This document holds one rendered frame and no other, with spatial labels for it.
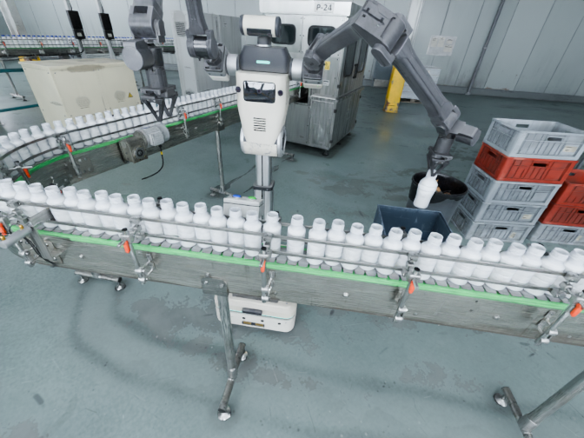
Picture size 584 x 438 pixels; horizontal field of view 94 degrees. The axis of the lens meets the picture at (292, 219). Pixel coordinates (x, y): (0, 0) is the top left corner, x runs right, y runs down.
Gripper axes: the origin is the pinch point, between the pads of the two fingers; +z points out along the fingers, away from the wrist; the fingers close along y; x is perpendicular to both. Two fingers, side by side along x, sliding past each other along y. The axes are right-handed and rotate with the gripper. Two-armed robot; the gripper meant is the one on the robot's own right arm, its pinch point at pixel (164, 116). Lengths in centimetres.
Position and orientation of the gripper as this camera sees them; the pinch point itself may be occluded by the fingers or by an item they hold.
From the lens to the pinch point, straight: 105.9
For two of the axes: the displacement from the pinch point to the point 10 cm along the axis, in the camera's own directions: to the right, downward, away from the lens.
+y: -1.4, 5.5, -8.2
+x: 9.9, 1.3, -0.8
